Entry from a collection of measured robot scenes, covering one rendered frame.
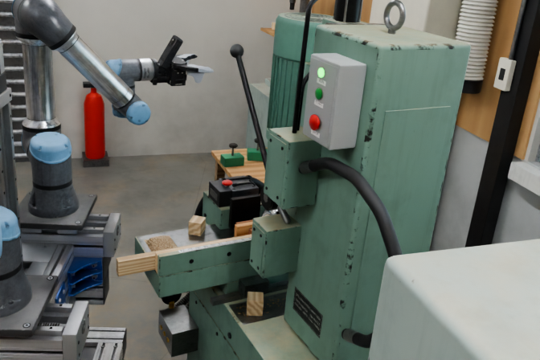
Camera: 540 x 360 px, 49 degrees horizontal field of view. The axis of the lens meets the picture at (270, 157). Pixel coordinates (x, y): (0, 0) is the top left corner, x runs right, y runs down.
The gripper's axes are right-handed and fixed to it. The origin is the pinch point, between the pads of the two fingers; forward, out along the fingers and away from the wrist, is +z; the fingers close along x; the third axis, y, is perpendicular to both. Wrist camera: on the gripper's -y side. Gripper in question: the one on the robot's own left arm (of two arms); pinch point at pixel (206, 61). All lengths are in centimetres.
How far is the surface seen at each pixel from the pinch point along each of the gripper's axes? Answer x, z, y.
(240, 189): 59, -13, 16
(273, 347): 103, -25, 30
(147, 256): 75, -46, 20
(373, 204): 119, -22, -19
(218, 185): 56, -19, 15
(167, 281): 79, -42, 25
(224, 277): 80, -27, 27
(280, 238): 95, -23, 5
